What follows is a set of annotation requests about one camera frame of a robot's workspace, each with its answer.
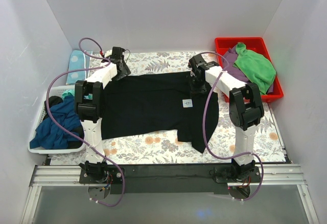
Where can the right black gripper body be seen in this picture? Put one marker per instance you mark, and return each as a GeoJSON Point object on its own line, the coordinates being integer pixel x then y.
{"type": "Point", "coordinates": [198, 87]}

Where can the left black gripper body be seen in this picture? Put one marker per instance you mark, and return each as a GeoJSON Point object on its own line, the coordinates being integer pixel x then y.
{"type": "Point", "coordinates": [123, 71]}

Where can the black t-shirt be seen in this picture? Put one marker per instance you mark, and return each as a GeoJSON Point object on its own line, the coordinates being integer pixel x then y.
{"type": "Point", "coordinates": [137, 105]}

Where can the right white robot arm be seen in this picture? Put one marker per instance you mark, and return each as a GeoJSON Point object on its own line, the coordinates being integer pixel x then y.
{"type": "Point", "coordinates": [245, 111]}

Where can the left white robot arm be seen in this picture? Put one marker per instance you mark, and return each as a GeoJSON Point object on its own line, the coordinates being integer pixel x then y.
{"type": "Point", "coordinates": [90, 108]}

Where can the red plastic bin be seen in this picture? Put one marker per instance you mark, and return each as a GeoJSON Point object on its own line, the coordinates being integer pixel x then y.
{"type": "Point", "coordinates": [257, 44]}

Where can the purple t-shirt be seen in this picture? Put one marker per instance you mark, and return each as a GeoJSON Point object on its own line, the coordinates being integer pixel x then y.
{"type": "Point", "coordinates": [231, 57]}

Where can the blue polka dot cloth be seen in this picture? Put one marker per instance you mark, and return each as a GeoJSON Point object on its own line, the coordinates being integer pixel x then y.
{"type": "Point", "coordinates": [78, 60]}

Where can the teal t-shirt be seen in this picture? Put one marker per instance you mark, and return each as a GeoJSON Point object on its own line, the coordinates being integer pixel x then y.
{"type": "Point", "coordinates": [68, 92]}

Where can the green t-shirt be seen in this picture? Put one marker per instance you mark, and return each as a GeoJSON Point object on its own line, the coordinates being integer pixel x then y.
{"type": "Point", "coordinates": [255, 67]}

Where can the white laundry basket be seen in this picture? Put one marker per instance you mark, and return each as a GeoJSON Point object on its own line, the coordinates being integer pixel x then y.
{"type": "Point", "coordinates": [55, 91]}

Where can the floral table mat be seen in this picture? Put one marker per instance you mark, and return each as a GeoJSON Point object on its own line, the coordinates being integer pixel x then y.
{"type": "Point", "coordinates": [164, 148]}

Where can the blue t-shirt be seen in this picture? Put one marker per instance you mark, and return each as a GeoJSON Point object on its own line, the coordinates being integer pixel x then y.
{"type": "Point", "coordinates": [50, 136]}

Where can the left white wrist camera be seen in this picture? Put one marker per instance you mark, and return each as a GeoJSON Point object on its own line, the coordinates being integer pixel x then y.
{"type": "Point", "coordinates": [106, 54]}

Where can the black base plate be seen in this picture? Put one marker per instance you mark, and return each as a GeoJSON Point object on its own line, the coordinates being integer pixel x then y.
{"type": "Point", "coordinates": [167, 178]}

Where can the aluminium mounting rail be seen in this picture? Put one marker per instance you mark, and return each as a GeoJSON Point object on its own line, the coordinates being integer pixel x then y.
{"type": "Point", "coordinates": [274, 174]}

